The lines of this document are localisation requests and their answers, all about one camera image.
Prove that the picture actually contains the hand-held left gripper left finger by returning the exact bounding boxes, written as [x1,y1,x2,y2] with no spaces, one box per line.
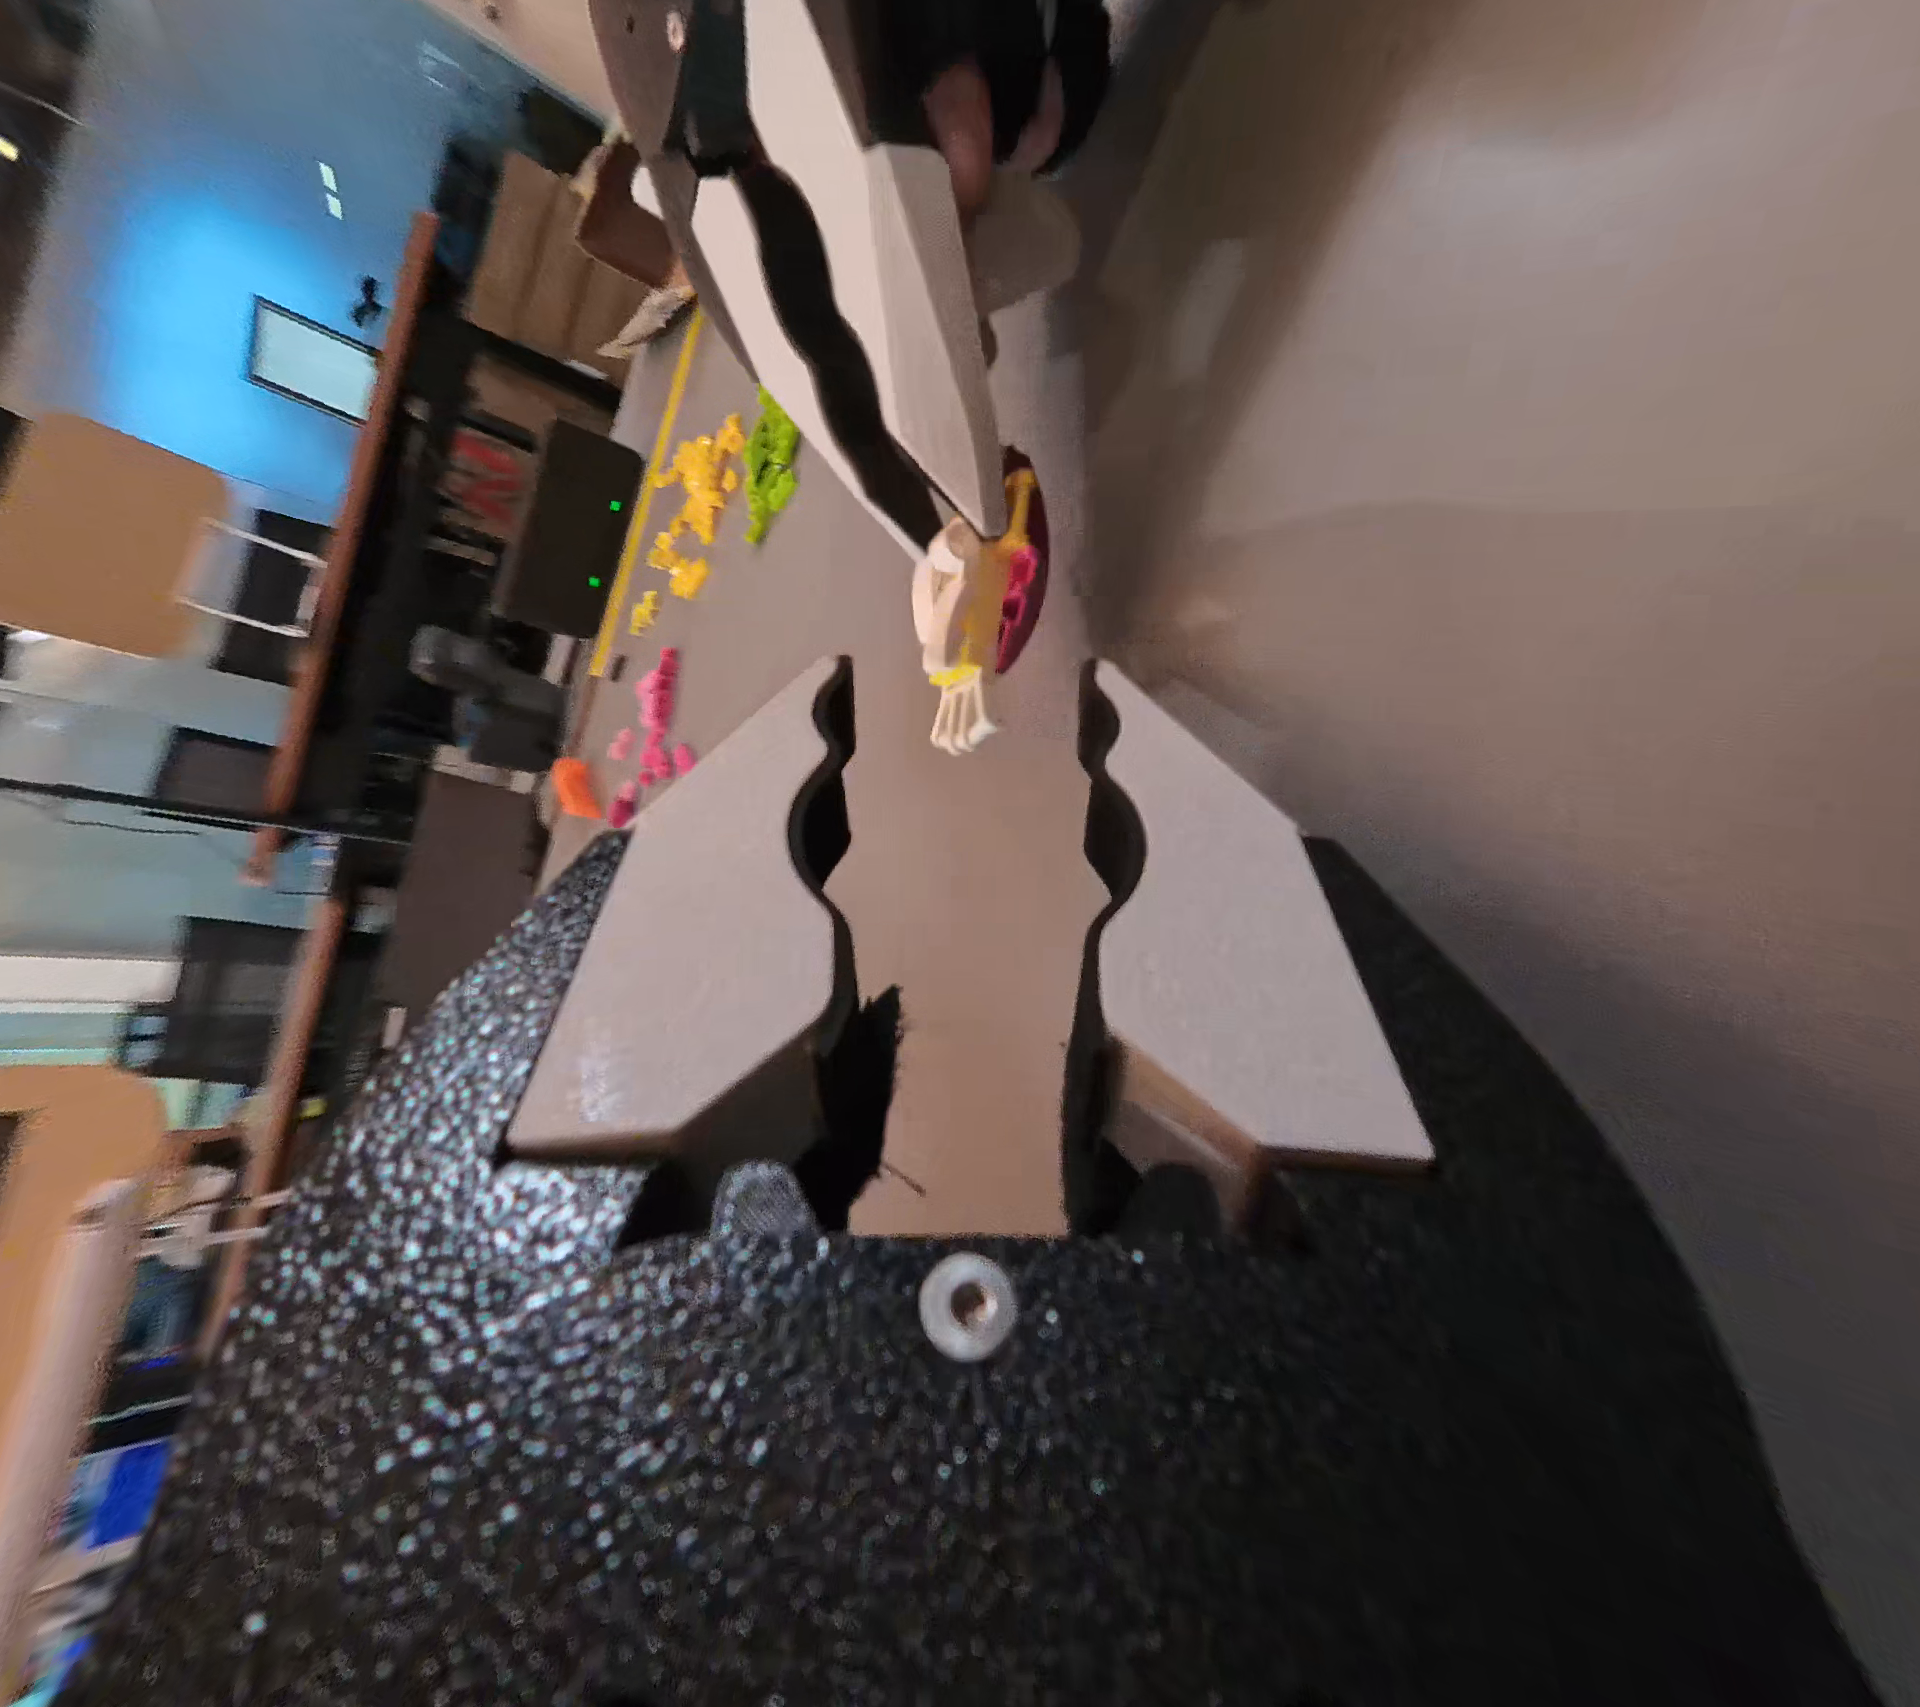
[497,653,860,1164]

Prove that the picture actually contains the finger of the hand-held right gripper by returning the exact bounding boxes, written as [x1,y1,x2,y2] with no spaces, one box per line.
[725,0,1085,539]
[644,153,947,561]

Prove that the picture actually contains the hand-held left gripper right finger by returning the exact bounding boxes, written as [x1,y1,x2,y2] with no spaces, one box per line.
[1075,657,1442,1220]

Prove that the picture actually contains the yellow white pink lego model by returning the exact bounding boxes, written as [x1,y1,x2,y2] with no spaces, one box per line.
[907,459,1051,757]

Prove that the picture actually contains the pile of green lego pieces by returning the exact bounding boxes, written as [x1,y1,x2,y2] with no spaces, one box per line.
[740,387,805,547]

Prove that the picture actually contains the pile of pink lego pieces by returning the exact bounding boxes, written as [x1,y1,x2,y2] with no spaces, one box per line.
[605,645,702,829]

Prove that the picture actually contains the pile of yellow lego pieces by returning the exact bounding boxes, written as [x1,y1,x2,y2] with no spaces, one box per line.
[625,413,752,641]

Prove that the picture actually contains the open cardboard box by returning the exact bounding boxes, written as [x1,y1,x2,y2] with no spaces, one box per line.
[574,135,702,359]

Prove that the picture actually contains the stack of cardboard boxes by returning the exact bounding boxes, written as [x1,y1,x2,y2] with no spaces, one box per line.
[461,147,639,373]

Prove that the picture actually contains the yellow tape strip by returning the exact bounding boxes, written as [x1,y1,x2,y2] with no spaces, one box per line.
[587,303,709,685]

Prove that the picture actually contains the black box with green lights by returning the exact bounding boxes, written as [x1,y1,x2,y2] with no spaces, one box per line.
[487,417,649,641]

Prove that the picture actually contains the dark grey device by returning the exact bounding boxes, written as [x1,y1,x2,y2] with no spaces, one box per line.
[407,623,570,773]

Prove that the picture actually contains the framed white panel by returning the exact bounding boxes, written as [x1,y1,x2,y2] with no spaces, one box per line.
[245,293,380,425]

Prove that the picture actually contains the long wooden desk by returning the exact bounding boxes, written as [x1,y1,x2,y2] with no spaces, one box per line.
[243,211,450,875]

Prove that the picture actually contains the tan rounded board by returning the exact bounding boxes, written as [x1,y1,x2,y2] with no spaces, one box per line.
[0,409,232,661]

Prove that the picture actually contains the white metal frame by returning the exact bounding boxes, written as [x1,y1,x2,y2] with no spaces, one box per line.
[171,511,329,635]

